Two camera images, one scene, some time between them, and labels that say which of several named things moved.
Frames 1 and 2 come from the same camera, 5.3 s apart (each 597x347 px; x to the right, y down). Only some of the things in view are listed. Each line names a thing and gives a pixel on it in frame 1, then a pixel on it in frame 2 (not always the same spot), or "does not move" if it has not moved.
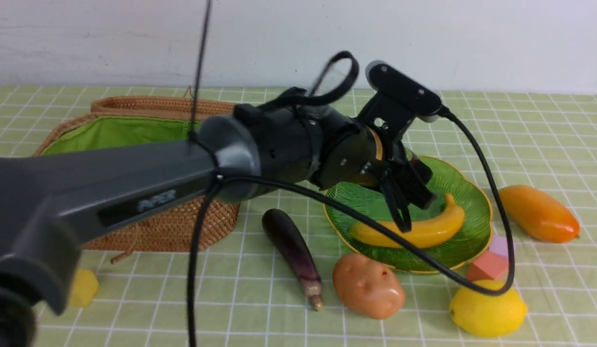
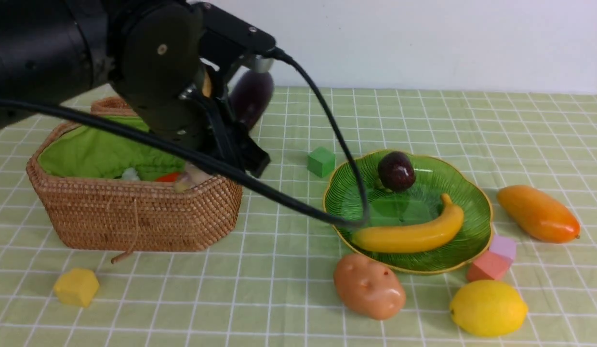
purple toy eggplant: x=296 y=253 to x=249 y=92
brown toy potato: x=367 y=287 does not move
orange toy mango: x=538 y=216 does not move
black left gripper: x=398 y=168 to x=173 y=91
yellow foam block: x=86 y=287 does not move
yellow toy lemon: x=484 y=314 does not move
